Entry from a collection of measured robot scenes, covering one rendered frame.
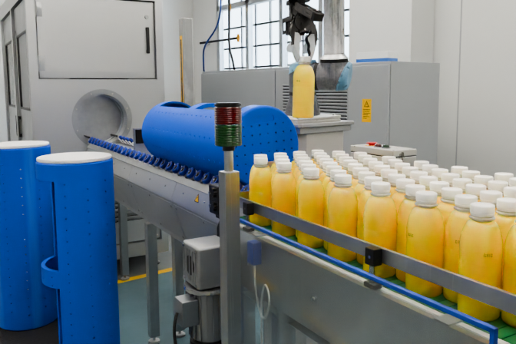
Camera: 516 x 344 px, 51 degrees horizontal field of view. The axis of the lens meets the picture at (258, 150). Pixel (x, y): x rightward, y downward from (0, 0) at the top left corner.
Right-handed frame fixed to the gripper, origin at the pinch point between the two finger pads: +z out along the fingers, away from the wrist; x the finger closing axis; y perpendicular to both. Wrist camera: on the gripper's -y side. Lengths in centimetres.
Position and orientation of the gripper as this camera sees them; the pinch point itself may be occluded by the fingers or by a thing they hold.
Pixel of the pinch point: (304, 57)
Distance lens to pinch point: 173.0
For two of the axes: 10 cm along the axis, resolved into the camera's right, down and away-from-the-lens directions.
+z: 0.3, 10.0, 0.0
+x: -8.8, 0.2, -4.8
